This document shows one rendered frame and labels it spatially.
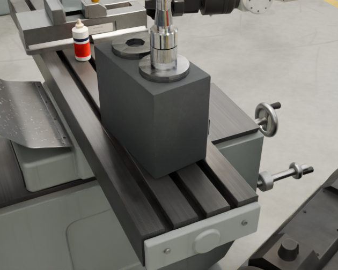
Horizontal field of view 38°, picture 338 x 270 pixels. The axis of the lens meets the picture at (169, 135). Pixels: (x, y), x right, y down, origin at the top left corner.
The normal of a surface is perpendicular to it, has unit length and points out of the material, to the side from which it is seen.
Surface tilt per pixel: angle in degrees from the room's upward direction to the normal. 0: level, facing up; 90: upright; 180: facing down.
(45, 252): 90
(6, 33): 0
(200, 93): 90
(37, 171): 90
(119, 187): 0
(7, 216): 90
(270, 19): 0
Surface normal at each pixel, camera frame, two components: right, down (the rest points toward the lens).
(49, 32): 0.38, 0.55
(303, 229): 0.00, -0.80
